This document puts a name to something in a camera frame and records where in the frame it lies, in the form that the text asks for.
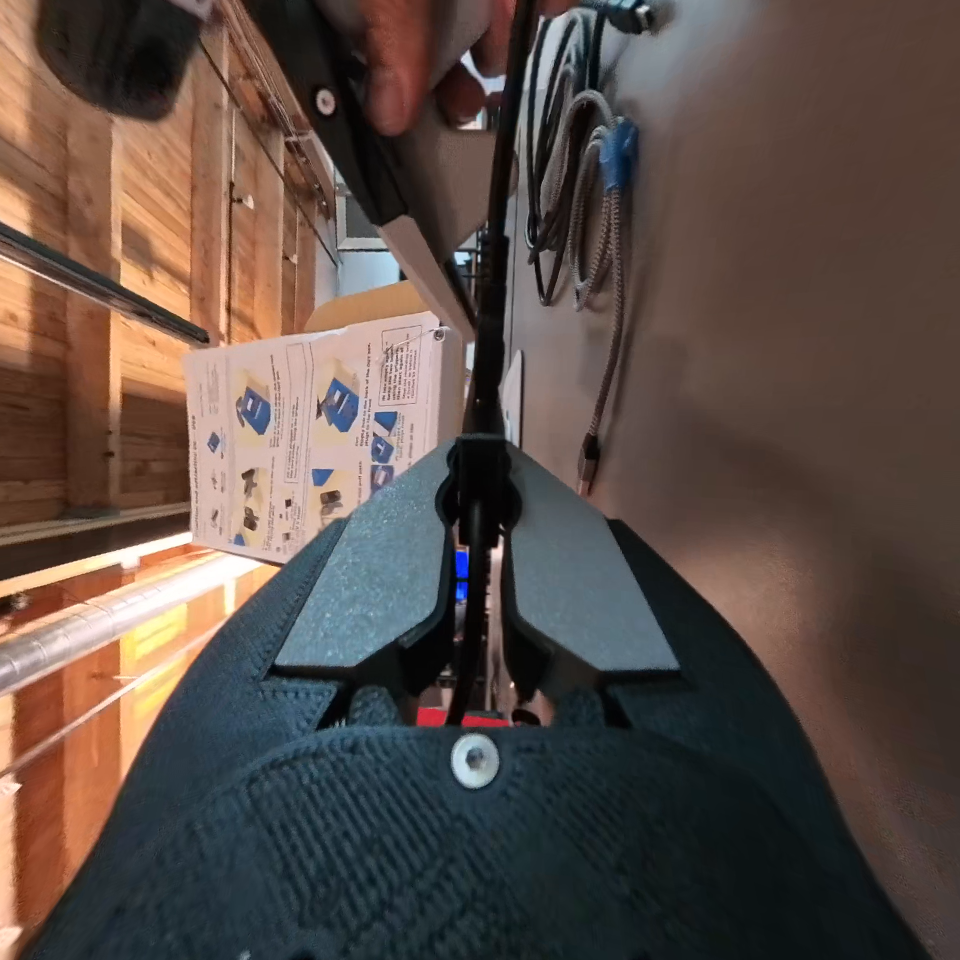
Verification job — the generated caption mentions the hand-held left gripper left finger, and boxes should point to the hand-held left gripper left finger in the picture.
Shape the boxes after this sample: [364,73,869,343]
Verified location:
[272,438,460,706]

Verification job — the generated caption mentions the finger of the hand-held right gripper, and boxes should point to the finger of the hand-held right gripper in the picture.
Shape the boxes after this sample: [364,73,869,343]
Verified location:
[377,212,479,344]

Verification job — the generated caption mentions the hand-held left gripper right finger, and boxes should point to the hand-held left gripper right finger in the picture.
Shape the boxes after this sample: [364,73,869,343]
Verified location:
[498,440,682,702]

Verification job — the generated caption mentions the black usb cable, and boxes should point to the black usb cable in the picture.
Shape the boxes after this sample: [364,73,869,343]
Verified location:
[468,0,543,436]

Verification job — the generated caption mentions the person's right hand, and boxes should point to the person's right hand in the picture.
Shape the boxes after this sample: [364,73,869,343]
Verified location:
[360,0,520,138]

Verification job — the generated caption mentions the white flat pad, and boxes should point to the white flat pad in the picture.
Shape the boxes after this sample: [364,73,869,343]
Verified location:
[498,348,525,447]

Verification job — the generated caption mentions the red object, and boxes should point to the red object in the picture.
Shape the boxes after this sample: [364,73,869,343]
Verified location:
[416,706,515,729]

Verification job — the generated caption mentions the printed instruction sheet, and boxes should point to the printed instruction sheet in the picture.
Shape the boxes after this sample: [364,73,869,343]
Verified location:
[182,311,451,565]

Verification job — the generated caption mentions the wooden shelf unit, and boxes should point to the wooden shelf unit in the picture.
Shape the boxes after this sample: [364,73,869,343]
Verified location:
[0,0,339,526]

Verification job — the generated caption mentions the shiny metal pipe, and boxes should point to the shiny metal pipe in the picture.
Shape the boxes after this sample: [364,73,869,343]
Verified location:
[0,555,264,699]

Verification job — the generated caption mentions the coiled black cable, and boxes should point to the coiled black cable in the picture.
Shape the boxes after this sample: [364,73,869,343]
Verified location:
[523,11,601,307]

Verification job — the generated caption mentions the grey braided cable blue tie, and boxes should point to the grey braided cable blue tie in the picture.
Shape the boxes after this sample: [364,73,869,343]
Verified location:
[562,90,642,498]

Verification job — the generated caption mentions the dark metal rail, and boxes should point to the dark metal rail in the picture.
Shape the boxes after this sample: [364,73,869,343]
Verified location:
[0,221,211,346]

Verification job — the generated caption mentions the dark cable silver plug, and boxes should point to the dark cable silver plug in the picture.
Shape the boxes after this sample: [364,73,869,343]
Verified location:
[592,0,676,35]

